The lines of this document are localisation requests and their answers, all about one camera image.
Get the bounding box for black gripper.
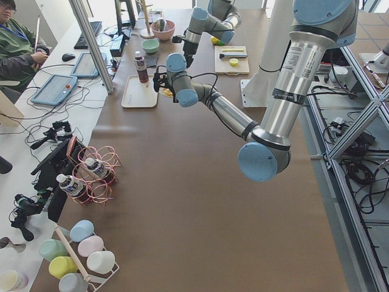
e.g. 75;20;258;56
183;41;199;68
170;89;178;103

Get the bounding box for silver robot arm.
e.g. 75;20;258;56
182;1;241;68
166;1;359;182

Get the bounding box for glazed yellow donut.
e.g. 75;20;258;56
162;88;173;97

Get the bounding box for cream rabbit tray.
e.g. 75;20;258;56
121;75;157;108

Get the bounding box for brown tea bottle on tray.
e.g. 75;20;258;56
134;50;149;83

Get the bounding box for pink bowl with ice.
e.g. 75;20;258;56
151;19;176;41

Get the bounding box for yellow plastic knife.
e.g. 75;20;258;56
222;48;244;52

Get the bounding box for mint green bowl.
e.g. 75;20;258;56
142;39;160;54

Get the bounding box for grey folded cloth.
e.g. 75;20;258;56
144;55;159;68

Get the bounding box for wooden cutting board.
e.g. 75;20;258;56
215;46;250;75

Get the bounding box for wooden mug tree stand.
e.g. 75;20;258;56
136;0;155;40

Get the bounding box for half lemon on board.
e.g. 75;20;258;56
229;58;239;66

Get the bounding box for blue teach pendant far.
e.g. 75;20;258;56
71;53;99;78

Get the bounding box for blue teach pendant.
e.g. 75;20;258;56
71;53;99;78
30;75;78;106

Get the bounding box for tea bottle in rack far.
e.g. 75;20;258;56
85;158;115;184

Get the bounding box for tea bottle in rack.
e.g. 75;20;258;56
56;174;91;204
85;158;115;184

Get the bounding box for black keyboard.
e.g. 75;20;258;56
73;21;103;50

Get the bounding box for black computer mouse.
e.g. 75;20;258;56
61;53;75;62

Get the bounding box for blue teach pendant near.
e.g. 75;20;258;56
30;75;78;106

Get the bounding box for tea bottle in rack near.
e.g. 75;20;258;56
56;174;91;204

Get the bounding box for light blue cup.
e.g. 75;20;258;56
70;220;94;242

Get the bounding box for seated person green jacket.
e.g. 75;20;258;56
1;1;50;92

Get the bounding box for pink cup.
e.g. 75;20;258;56
78;235;104;257

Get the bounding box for white cup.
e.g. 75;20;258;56
86;251;115;274

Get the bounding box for white cup rack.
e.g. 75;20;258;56
54;223;120;291

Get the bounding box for mint cup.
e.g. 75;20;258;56
39;239;68;262

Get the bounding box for yellow cup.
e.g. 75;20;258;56
49;256;78;279

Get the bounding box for grey cup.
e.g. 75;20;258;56
58;273;88;292

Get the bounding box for knife with black handle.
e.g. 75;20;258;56
219;53;247;59

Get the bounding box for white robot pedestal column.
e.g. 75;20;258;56
241;0;294;108

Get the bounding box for copper wire bottle rack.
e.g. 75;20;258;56
66;136;122;207

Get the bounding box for aluminium frame post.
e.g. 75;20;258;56
69;0;114;94

